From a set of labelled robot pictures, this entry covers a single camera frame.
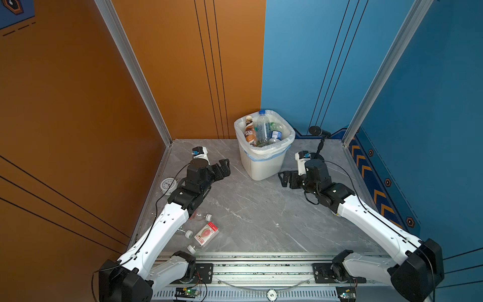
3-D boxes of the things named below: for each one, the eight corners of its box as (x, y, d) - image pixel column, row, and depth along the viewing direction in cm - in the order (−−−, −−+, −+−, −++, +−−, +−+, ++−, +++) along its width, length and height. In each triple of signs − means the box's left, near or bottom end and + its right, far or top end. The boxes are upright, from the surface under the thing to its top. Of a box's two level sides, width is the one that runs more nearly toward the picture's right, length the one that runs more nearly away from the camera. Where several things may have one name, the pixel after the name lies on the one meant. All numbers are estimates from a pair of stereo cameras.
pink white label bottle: (195, 239, 82) (193, 237, 80) (211, 223, 87) (210, 220, 85) (203, 248, 80) (201, 246, 77) (219, 230, 85) (218, 228, 82)
